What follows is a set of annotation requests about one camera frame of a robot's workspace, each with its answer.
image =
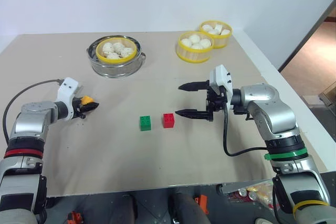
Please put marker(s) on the red toy cube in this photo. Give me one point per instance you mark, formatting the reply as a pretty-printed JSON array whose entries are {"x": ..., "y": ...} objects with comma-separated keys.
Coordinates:
[{"x": 168, "y": 121}]

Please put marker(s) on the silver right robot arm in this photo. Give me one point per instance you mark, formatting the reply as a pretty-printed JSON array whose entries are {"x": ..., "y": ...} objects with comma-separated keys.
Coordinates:
[{"x": 273, "y": 113}]

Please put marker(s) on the speckled white bun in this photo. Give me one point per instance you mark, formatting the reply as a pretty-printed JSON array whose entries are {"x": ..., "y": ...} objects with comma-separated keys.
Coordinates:
[
  {"x": 107, "y": 47},
  {"x": 127, "y": 52},
  {"x": 119, "y": 48},
  {"x": 113, "y": 56}
]

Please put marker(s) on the dark rounded shape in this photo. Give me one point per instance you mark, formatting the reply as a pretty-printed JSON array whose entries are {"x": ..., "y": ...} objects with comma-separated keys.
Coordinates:
[{"x": 189, "y": 208}]

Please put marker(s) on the small orange plastic part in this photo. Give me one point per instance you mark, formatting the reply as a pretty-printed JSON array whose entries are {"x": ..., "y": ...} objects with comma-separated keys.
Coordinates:
[
  {"x": 74, "y": 216},
  {"x": 201, "y": 204}
]

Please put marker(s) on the white steamed roll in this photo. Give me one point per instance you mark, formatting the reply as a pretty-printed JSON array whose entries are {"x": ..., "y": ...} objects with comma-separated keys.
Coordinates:
[
  {"x": 225, "y": 32},
  {"x": 206, "y": 27},
  {"x": 213, "y": 32},
  {"x": 218, "y": 27}
]

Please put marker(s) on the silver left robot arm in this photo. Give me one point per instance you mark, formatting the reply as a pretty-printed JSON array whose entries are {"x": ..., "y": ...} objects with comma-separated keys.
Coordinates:
[{"x": 29, "y": 119}]

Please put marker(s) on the yellow toy cube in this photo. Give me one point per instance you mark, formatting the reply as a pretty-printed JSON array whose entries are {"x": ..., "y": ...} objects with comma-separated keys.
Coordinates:
[{"x": 87, "y": 100}]

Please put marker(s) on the green toy cube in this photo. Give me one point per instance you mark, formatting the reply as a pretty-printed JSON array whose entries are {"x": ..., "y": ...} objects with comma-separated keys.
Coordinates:
[{"x": 145, "y": 123}]

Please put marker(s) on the yellow steamer basket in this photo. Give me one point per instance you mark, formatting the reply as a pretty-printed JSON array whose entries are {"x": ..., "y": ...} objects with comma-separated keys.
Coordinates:
[
  {"x": 194, "y": 55},
  {"x": 223, "y": 41},
  {"x": 115, "y": 61}
]

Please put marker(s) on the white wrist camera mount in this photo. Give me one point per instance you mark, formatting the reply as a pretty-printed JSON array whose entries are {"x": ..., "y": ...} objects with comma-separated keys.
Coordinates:
[
  {"x": 221, "y": 75},
  {"x": 67, "y": 87}
]

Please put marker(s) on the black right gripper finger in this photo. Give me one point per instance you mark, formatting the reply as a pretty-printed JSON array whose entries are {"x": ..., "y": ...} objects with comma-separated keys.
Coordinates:
[
  {"x": 194, "y": 86},
  {"x": 194, "y": 113}
]

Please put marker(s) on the smooth white round bun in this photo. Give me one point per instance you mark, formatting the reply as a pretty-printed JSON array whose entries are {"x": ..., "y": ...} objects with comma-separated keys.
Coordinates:
[
  {"x": 194, "y": 38},
  {"x": 197, "y": 47},
  {"x": 187, "y": 43},
  {"x": 205, "y": 43}
]

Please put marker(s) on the round metal steamer pot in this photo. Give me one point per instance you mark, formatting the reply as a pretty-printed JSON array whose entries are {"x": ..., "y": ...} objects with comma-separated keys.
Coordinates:
[{"x": 115, "y": 71}]

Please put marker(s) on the silver drink can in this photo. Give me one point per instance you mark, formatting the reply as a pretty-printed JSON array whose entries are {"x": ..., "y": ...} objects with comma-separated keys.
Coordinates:
[
  {"x": 253, "y": 195},
  {"x": 242, "y": 192}
]

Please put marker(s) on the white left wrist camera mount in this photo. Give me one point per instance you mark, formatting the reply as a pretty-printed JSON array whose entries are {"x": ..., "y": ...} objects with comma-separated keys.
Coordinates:
[{"x": 67, "y": 87}]

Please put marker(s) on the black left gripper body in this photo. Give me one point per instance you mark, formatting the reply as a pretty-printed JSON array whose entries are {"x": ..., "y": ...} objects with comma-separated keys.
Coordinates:
[{"x": 78, "y": 107}]

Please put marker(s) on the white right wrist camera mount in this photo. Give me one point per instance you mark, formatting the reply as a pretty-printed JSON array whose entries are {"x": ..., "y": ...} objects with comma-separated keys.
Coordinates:
[{"x": 221, "y": 75}]

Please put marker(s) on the yellow snack bag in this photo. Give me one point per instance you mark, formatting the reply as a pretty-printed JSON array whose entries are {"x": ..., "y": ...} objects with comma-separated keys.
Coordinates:
[{"x": 262, "y": 191}]

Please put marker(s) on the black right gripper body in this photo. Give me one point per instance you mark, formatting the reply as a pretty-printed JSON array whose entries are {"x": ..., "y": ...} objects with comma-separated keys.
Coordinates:
[{"x": 216, "y": 103}]

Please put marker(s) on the grey metal cabinet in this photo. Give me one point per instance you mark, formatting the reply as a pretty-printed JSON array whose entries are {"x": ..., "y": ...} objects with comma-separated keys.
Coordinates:
[{"x": 328, "y": 98}]

